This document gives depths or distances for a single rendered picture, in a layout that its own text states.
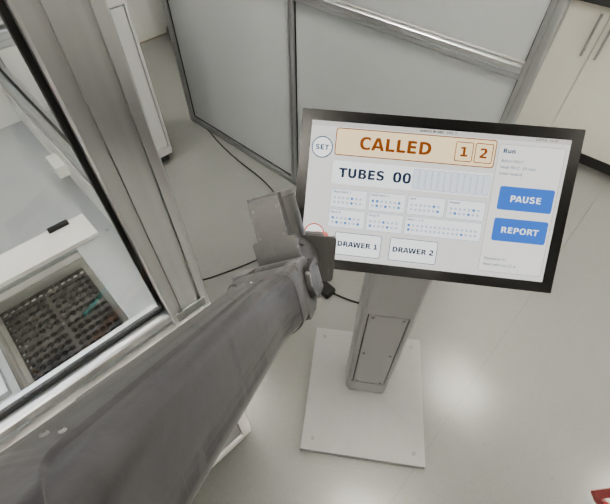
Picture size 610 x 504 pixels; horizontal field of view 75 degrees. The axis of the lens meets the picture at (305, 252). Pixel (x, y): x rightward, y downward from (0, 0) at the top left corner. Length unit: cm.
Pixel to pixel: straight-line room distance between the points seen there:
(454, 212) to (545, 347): 133
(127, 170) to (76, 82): 12
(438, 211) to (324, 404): 105
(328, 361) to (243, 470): 51
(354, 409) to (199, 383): 149
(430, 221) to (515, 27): 80
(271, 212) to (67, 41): 25
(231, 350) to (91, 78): 34
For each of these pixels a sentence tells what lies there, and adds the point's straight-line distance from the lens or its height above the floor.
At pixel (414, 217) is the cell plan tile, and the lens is 81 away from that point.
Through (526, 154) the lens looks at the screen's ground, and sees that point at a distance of 86.
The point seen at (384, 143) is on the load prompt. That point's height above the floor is 116.
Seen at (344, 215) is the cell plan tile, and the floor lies 105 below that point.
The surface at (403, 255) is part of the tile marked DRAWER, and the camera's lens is 82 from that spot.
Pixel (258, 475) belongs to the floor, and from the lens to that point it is 165.
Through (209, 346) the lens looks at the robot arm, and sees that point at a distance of 21.
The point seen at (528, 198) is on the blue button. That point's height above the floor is 110.
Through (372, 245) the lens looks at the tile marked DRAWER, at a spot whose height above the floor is 101.
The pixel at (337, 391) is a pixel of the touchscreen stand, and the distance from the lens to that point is 168.
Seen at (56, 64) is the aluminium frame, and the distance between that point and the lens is 48.
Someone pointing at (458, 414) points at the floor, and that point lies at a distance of 180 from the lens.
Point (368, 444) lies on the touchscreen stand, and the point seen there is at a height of 3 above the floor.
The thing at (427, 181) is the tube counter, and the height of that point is 111.
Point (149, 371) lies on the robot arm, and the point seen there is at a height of 146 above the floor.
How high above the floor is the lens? 162
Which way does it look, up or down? 51 degrees down
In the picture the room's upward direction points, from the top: straight up
